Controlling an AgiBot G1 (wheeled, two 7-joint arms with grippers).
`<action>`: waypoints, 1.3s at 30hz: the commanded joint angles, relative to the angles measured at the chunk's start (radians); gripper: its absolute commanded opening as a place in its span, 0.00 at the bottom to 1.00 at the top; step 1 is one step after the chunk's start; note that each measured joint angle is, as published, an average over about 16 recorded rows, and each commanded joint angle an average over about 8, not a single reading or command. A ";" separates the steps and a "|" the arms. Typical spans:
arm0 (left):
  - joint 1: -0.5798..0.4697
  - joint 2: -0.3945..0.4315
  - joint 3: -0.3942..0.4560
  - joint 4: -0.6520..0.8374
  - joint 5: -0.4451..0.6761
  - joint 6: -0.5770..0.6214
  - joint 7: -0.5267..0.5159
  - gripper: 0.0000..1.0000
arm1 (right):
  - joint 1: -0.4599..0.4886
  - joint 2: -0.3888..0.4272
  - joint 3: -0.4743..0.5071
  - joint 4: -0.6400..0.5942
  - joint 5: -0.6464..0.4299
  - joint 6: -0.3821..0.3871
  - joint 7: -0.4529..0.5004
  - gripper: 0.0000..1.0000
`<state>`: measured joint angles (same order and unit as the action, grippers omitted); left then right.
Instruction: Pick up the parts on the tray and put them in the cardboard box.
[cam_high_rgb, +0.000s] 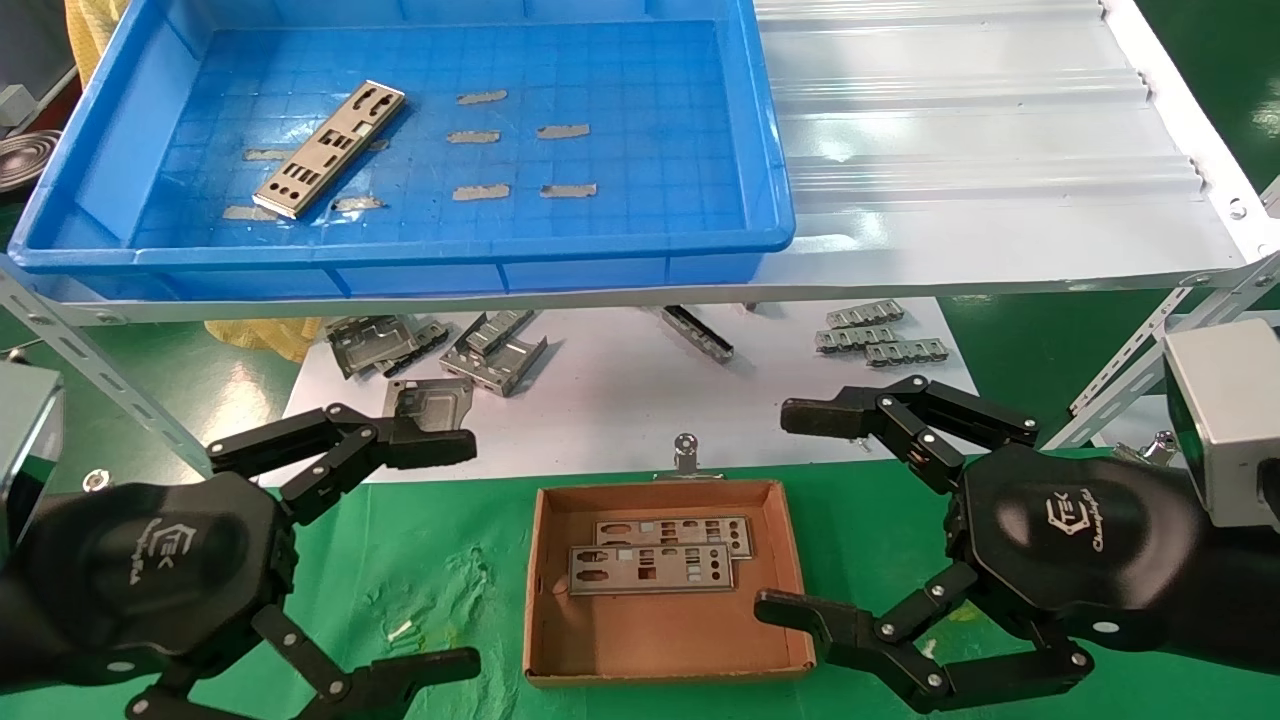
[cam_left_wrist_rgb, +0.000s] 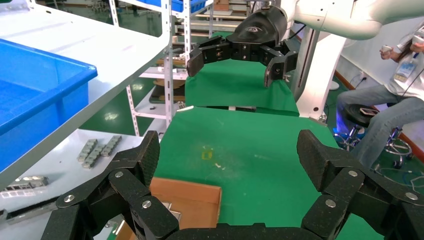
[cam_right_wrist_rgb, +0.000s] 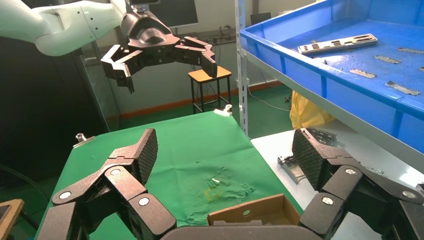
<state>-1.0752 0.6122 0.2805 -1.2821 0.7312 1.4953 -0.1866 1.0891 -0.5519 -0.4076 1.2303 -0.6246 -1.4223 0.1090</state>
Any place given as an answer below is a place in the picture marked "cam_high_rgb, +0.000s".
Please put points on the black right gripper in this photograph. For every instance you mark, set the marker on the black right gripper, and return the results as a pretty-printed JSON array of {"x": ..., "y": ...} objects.
[{"x": 1080, "y": 540}]

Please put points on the long narrow metal strip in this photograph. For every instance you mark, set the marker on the long narrow metal strip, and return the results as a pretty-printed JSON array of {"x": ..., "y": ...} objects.
[{"x": 697, "y": 332}]

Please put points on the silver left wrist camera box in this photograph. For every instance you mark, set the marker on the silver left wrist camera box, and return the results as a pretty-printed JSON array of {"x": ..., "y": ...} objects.
[{"x": 25, "y": 440}]

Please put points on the silver metal I/O shield plate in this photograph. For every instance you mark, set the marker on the silver metal I/O shield plate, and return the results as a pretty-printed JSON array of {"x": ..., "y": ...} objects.
[
  {"x": 322, "y": 158},
  {"x": 742, "y": 545},
  {"x": 700, "y": 585}
]

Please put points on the silver bent metal bracket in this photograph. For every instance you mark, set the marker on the silver bent metal bracket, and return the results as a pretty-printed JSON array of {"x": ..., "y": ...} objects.
[
  {"x": 495, "y": 368},
  {"x": 365, "y": 345}
]

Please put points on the brown cardboard box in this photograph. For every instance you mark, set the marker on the brown cardboard box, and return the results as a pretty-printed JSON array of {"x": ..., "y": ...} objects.
[{"x": 660, "y": 630}]

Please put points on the green table cloth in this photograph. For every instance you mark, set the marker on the green table cloth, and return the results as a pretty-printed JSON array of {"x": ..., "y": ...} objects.
[{"x": 450, "y": 540}]

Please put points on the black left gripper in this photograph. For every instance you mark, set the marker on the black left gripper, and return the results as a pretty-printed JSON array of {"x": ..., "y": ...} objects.
[{"x": 150, "y": 570}]

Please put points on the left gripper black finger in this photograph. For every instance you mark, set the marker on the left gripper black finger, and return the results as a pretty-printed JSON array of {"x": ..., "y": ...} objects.
[{"x": 430, "y": 448}]

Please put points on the blue plastic tray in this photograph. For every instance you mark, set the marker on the blue plastic tray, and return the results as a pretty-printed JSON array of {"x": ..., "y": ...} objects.
[{"x": 640, "y": 160}]

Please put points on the white perforated angle strut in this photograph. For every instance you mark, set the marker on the white perforated angle strut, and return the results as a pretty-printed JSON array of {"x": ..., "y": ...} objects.
[
  {"x": 1120, "y": 368},
  {"x": 85, "y": 358}
]

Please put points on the white metal shelf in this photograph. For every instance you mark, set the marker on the white metal shelf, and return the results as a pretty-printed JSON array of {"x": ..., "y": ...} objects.
[{"x": 950, "y": 150}]

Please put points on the small grey box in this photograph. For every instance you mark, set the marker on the small grey box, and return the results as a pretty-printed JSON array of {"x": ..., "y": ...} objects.
[{"x": 12, "y": 105}]

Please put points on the flat grey metal frame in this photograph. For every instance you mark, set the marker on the flat grey metal frame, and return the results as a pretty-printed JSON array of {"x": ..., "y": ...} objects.
[{"x": 440, "y": 400}]

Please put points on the round grey metal spool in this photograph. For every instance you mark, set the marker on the round grey metal spool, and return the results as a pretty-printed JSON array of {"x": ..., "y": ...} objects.
[{"x": 25, "y": 165}]

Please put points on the small slotted metal part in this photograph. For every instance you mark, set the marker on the small slotted metal part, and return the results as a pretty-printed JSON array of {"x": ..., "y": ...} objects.
[
  {"x": 855, "y": 338},
  {"x": 865, "y": 315},
  {"x": 908, "y": 352}
]

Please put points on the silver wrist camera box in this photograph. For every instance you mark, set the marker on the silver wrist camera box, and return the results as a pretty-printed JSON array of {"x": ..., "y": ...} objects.
[
  {"x": 1230, "y": 400},
  {"x": 25, "y": 440}
]

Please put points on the white flat board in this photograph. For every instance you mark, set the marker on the white flat board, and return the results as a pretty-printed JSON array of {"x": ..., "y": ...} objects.
[{"x": 620, "y": 400}]

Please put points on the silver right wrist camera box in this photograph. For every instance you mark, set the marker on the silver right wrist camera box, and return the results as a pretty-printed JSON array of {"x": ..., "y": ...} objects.
[{"x": 1230, "y": 400}]

